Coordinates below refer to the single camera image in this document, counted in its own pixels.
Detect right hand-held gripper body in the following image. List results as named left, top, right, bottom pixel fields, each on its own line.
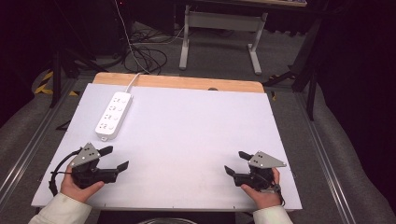
left=233, top=150, right=288, bottom=192

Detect black metal stand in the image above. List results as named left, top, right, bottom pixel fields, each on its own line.
left=262, top=18, right=325, bottom=121
left=49, top=0, right=108, bottom=109

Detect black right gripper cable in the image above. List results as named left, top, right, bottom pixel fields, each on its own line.
left=271, top=183, right=287, bottom=208

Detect person's left hand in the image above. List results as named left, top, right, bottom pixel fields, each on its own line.
left=59, top=165, right=106, bottom=203

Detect yellow black floor tape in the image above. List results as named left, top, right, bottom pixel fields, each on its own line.
left=33, top=70, right=79, bottom=97

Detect aluminium rail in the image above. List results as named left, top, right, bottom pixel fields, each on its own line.
left=293, top=91, right=362, bottom=224
left=0, top=77, right=78, bottom=200

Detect black floor cables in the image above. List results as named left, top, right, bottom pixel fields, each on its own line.
left=123, top=29, right=188, bottom=76

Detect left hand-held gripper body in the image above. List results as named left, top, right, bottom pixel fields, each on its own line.
left=69, top=142, right=120, bottom=189

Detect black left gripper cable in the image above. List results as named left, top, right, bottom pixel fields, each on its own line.
left=48, top=148, right=82, bottom=197

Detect white power strip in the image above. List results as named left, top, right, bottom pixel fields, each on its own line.
left=94, top=91, right=134, bottom=143

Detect wooden table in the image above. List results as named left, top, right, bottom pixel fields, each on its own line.
left=92, top=72, right=266, bottom=94

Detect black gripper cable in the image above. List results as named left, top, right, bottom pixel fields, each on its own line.
left=48, top=148, right=82, bottom=197
left=271, top=183, right=287, bottom=208

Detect person's right hand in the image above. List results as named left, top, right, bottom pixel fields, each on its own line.
left=240, top=167, right=283, bottom=210

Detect white metal table frame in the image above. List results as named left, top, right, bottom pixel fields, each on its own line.
left=178, top=4, right=269, bottom=77

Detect white board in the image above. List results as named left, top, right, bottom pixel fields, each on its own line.
left=30, top=82, right=304, bottom=213

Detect white power strip cable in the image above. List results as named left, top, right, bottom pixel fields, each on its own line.
left=113, top=0, right=142, bottom=94

